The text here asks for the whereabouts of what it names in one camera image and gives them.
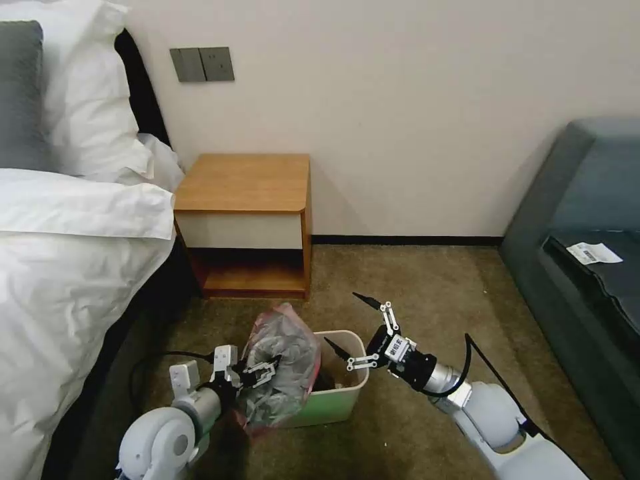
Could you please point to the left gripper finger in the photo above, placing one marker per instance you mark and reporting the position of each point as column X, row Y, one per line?
column 262, row 379
column 260, row 366

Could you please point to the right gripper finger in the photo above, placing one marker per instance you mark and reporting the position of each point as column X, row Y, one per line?
column 387, row 315
column 362, row 361

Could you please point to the clear pinkish garbage bag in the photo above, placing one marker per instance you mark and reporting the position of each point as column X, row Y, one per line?
column 285, row 350

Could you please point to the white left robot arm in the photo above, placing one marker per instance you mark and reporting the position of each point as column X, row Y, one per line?
column 160, row 440

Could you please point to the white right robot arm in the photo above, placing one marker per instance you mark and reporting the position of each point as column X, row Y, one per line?
column 495, row 415

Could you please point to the white green trash can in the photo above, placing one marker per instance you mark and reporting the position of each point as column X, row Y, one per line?
column 330, row 405

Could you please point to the black baseboard strip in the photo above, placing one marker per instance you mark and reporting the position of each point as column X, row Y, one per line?
column 400, row 240

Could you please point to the wooden nightstand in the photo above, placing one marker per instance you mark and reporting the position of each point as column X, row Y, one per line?
column 240, row 185

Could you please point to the grey green sofa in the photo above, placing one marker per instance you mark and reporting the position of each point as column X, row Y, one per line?
column 545, row 210

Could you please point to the white duvet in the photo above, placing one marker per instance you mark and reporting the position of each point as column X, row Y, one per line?
column 65, row 280

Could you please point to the white paper label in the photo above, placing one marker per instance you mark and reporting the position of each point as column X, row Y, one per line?
column 595, row 252

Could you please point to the small white pillow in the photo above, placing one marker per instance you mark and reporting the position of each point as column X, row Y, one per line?
column 162, row 162

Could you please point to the black headboard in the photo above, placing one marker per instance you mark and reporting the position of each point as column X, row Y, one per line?
column 145, row 95

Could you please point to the large white pillow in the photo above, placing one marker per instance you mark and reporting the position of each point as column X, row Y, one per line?
column 85, row 90

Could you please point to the grey pillow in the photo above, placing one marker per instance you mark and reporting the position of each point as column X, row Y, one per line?
column 20, row 95

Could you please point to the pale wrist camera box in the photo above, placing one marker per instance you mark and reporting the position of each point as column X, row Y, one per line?
column 225, row 359

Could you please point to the grey wall socket panel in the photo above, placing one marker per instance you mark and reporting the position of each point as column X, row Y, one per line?
column 217, row 63

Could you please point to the grey wall switch panel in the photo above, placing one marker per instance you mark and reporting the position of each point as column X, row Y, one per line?
column 186, row 65

